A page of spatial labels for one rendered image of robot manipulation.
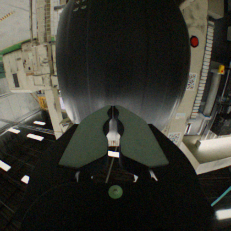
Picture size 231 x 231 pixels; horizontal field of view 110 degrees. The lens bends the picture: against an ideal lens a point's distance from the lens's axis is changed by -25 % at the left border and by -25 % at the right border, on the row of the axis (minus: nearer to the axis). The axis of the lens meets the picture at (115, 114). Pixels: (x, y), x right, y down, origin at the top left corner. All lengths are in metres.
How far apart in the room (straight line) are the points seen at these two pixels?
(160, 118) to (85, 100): 0.17
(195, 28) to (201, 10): 0.08
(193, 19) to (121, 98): 0.45
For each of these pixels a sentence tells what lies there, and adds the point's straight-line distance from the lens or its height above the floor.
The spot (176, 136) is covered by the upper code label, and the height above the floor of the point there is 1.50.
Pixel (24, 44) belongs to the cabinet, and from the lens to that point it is 5.45.
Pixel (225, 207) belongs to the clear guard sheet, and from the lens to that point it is 0.91.
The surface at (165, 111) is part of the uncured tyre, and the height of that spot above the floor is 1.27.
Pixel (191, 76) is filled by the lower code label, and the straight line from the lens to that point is 0.52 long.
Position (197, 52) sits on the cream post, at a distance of 0.54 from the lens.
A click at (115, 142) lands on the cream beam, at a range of 0.87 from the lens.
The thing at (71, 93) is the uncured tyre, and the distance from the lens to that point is 0.22.
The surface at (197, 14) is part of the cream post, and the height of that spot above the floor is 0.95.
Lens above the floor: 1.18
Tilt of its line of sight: 25 degrees up
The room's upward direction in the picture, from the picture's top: 179 degrees counter-clockwise
